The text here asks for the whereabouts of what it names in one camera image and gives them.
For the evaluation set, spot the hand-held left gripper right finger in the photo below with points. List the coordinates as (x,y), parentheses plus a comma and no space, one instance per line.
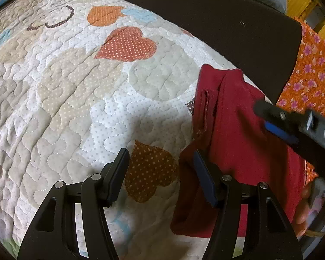
(204,178)

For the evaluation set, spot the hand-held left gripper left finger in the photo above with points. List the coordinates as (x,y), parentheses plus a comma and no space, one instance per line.
(116,176)

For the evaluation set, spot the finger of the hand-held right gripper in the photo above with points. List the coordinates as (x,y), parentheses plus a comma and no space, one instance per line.
(280,116)

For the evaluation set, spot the red small garment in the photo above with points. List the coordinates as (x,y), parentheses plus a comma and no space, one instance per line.
(233,113)

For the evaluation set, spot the person's right hand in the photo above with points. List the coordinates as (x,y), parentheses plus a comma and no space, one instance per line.
(302,214)

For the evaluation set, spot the orange floral cloth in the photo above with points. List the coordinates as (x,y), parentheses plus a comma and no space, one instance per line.
(314,67)

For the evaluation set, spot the heart-patterned quilted blanket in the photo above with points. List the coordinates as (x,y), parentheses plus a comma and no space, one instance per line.
(70,86)

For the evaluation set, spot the dark brown board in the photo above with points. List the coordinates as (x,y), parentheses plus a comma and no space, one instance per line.
(205,19)

